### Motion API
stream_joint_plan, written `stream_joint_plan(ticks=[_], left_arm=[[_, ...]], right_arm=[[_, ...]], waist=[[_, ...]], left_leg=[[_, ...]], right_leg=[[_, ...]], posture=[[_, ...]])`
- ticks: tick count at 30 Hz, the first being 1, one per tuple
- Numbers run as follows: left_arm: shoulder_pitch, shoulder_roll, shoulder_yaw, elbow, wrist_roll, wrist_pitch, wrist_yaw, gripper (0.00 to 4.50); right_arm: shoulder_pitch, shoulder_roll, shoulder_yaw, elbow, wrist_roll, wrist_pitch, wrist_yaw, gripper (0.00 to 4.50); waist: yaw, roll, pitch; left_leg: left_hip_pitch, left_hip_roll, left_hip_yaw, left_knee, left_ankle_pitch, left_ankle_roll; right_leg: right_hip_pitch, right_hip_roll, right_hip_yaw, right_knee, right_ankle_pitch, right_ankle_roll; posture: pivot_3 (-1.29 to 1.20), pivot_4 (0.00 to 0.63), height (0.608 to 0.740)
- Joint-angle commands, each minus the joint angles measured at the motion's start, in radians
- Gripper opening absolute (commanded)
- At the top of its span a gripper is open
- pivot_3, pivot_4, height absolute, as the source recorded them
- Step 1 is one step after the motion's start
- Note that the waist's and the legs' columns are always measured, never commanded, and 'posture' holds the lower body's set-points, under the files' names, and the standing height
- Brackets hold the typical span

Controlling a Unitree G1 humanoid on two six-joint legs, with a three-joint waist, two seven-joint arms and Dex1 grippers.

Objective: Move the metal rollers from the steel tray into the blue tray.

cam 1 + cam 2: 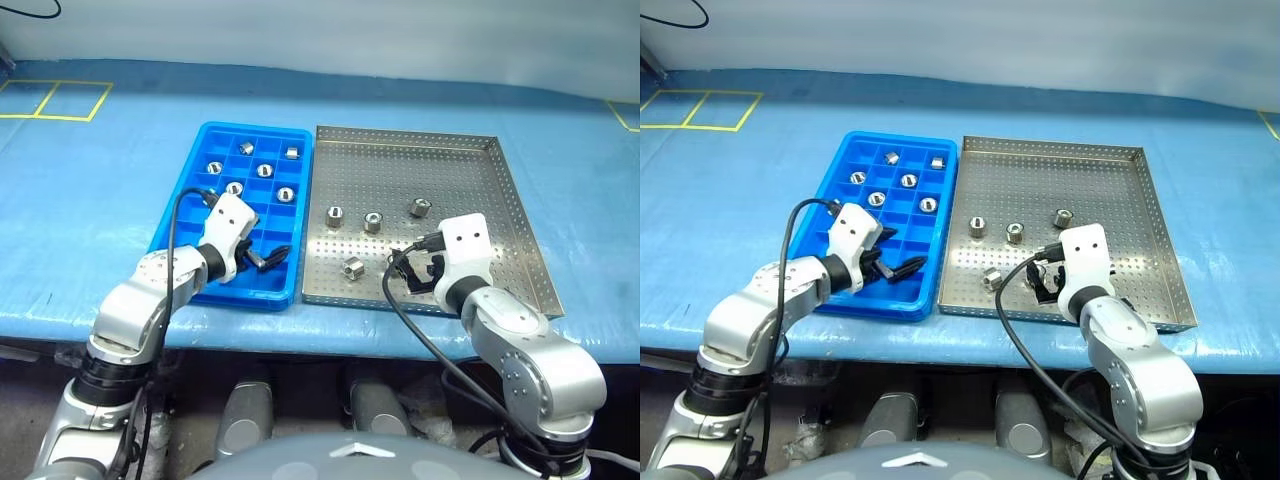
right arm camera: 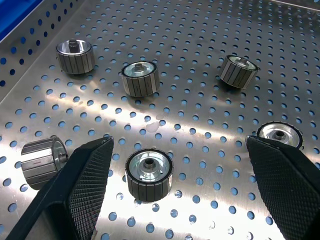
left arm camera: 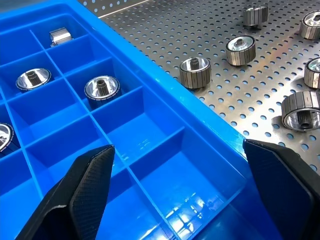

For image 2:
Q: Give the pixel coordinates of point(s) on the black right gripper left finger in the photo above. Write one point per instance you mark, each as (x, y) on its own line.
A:
(75, 190)

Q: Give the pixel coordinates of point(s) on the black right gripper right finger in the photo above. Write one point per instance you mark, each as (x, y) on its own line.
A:
(287, 190)

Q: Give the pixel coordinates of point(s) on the metal roller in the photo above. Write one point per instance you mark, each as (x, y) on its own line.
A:
(37, 162)
(236, 75)
(148, 180)
(140, 83)
(75, 61)
(277, 132)

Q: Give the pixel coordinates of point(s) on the perforated stainless steel tray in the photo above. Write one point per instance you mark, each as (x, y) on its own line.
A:
(130, 110)

